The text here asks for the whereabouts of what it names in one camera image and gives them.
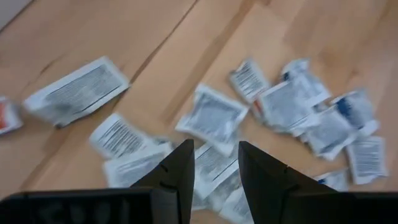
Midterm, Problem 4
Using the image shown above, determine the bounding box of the orange striped white packet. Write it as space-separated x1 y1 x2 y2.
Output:
0 96 24 136

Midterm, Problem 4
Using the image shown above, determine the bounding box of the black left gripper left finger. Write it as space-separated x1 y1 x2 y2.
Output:
130 139 195 224

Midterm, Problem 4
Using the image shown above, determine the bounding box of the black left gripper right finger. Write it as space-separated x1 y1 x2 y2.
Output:
238 141 335 224

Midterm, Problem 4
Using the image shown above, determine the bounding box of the white printed first aid packet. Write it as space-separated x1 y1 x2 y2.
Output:
23 55 131 128
313 169 351 192
175 83 249 156
345 136 389 185
194 142 242 200
281 58 332 106
331 88 380 138
257 81 318 134
229 58 271 103
102 142 174 189
303 107 358 161
89 112 152 159
192 191 215 212

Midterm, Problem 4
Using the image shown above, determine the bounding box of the alcohol antiseptic pad packet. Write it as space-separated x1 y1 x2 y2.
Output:
219 186 254 224

